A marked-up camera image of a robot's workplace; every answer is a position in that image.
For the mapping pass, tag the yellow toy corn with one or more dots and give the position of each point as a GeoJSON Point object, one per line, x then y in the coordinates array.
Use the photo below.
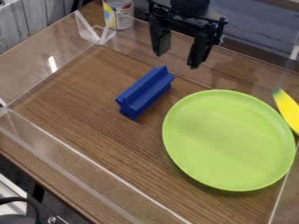
{"type": "Point", "coordinates": [288, 108]}

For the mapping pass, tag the blue plastic block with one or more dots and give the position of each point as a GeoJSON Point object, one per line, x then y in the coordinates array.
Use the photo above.
{"type": "Point", "coordinates": [144, 92]}

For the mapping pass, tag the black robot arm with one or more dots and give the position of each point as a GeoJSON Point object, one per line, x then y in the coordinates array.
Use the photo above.
{"type": "Point", "coordinates": [192, 18]}

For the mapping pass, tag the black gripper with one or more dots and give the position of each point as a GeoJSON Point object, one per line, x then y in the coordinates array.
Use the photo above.
{"type": "Point", "coordinates": [189, 17]}

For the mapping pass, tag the green round plate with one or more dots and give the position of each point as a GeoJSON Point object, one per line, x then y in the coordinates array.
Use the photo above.
{"type": "Point", "coordinates": [228, 140]}

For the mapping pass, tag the clear acrylic enclosure wall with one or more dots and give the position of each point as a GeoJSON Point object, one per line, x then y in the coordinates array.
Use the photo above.
{"type": "Point", "coordinates": [94, 158]}

